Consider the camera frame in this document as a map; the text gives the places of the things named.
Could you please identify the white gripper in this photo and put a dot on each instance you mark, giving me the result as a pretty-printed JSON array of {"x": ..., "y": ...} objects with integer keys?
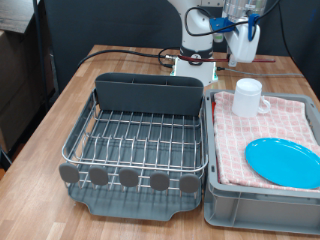
[{"x": 241, "y": 43}]

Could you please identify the blue plastic plate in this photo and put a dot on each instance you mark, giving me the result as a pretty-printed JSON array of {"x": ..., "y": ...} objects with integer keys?
[{"x": 286, "y": 163}]

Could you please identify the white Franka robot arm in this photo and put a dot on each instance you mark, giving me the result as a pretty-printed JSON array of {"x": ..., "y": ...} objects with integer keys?
[{"x": 196, "y": 33}]

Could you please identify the white mug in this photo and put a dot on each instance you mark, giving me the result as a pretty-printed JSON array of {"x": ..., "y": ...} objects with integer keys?
[{"x": 246, "y": 98}]

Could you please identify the pink checkered cloth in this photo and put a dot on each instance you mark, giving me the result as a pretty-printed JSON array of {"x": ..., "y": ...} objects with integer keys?
[{"x": 233, "y": 140}]

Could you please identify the dark grey cutlery holder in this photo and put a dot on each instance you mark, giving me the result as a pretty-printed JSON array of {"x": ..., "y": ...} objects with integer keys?
[{"x": 150, "y": 96}]

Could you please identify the grey plastic crate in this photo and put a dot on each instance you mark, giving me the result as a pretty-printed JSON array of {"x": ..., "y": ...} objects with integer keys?
[{"x": 260, "y": 210}]

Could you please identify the grey drain tray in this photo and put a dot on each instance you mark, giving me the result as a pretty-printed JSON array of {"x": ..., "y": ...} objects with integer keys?
[{"x": 133, "y": 206}]

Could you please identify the cardboard box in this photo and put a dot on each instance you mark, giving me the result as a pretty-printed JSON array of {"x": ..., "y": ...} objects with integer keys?
[{"x": 20, "y": 83}]

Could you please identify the wooden shelf board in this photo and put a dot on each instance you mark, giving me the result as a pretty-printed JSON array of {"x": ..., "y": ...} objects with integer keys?
[{"x": 13, "y": 13}]

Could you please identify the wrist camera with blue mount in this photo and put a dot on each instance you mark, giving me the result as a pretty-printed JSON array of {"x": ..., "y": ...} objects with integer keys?
[{"x": 221, "y": 24}]

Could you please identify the black metal post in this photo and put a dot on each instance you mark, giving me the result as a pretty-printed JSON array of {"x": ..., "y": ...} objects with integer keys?
[{"x": 40, "y": 50}]

